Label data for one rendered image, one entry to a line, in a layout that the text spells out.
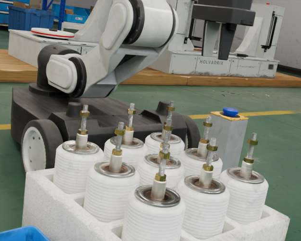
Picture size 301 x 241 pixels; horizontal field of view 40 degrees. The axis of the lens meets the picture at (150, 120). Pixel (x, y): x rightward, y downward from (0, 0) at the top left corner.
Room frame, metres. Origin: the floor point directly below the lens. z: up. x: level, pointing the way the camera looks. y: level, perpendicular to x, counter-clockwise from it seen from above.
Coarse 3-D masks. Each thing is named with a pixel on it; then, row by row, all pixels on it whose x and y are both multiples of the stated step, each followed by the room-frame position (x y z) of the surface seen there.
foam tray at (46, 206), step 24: (24, 192) 0.79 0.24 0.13; (48, 192) 0.72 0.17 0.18; (24, 216) 0.78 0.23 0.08; (48, 216) 0.71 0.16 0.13; (72, 216) 0.65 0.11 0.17; (264, 216) 0.79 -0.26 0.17; (72, 240) 0.65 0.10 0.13; (96, 240) 0.60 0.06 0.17; (120, 240) 0.59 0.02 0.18; (192, 240) 0.62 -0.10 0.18; (216, 240) 0.63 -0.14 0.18; (240, 240) 0.66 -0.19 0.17; (264, 240) 0.71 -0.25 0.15
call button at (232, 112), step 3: (225, 108) 1.03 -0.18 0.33; (228, 108) 1.04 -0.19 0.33; (231, 108) 1.05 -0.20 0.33; (225, 111) 1.02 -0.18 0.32; (228, 111) 1.02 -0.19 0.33; (231, 111) 1.01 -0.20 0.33; (234, 111) 1.02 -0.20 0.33; (237, 111) 1.02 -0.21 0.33; (225, 114) 1.03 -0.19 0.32; (228, 114) 1.02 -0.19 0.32; (231, 114) 1.02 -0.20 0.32; (234, 114) 1.02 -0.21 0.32
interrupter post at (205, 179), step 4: (204, 172) 0.69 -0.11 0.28; (208, 172) 0.68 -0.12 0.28; (212, 172) 0.69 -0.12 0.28; (200, 176) 0.69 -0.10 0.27; (204, 176) 0.69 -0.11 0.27; (208, 176) 0.68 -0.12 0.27; (212, 176) 0.69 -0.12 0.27; (200, 180) 0.69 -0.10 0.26; (204, 180) 0.69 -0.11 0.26; (208, 180) 0.69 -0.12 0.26; (200, 184) 0.69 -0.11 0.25; (204, 184) 0.68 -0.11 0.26; (208, 184) 0.69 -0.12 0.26
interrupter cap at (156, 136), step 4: (156, 132) 0.97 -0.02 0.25; (160, 132) 0.98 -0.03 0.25; (152, 136) 0.94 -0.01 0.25; (156, 136) 0.95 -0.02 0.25; (160, 136) 0.96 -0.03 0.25; (172, 136) 0.97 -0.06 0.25; (176, 136) 0.97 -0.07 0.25; (156, 140) 0.92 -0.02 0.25; (160, 140) 0.91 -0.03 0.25; (172, 140) 0.94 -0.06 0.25; (176, 140) 0.94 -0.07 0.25; (180, 140) 0.94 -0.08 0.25
